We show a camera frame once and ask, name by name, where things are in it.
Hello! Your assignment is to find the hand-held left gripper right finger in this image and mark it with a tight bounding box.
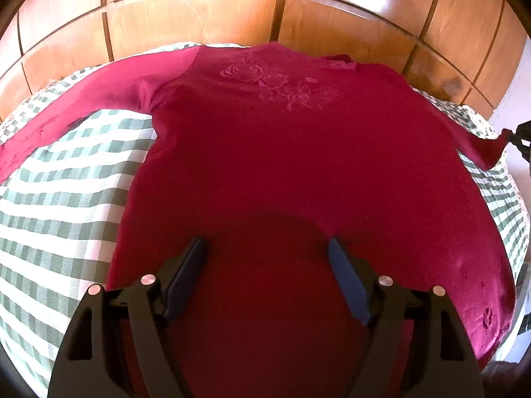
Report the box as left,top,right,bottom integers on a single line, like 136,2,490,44
328,236,486,398

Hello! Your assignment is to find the red long-sleeved sweater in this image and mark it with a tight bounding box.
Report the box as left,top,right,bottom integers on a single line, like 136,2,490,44
0,42,517,398

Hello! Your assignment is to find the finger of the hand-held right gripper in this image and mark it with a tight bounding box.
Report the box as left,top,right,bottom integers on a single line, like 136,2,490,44
500,121,531,175

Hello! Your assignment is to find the wooden wardrobe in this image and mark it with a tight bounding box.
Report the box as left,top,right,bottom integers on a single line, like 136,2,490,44
0,0,531,121

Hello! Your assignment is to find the green checked blanket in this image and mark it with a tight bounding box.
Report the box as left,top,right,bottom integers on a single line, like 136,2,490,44
0,41,527,394

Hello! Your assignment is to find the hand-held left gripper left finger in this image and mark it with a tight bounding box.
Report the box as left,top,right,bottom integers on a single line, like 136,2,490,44
47,236,208,398

